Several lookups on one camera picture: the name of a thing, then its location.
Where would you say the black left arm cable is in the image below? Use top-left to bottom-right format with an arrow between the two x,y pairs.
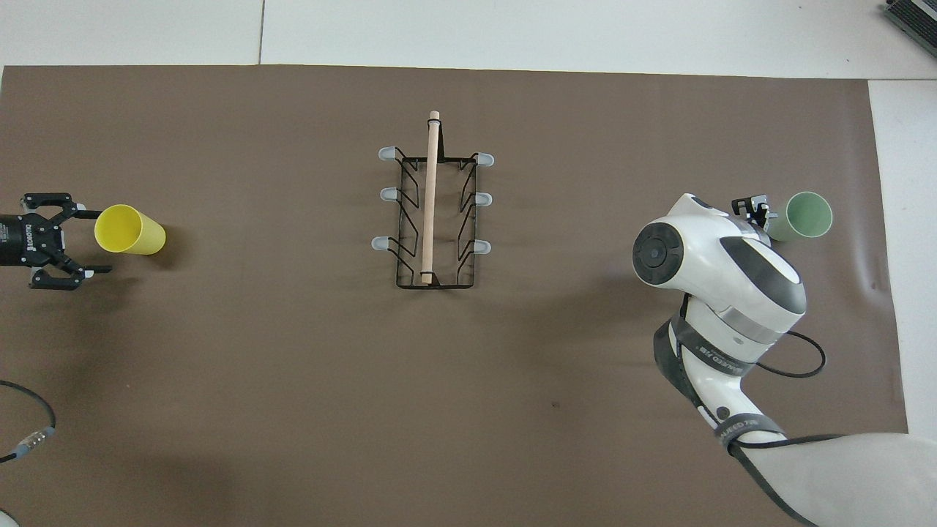
0,379 -> 57,463

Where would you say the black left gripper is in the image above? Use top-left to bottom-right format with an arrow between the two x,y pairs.
0,193 -> 114,291

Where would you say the grey ribbed device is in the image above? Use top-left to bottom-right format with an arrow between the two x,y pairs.
882,0 -> 937,37

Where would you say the pale green plastic cup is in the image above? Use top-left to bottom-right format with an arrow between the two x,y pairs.
764,191 -> 834,243

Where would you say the brown table mat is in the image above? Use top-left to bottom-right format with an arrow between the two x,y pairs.
0,64 -> 910,527

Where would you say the black wire cup rack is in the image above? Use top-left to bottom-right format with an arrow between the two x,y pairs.
371,110 -> 496,291

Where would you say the yellow plastic cup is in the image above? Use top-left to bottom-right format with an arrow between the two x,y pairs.
94,203 -> 167,256

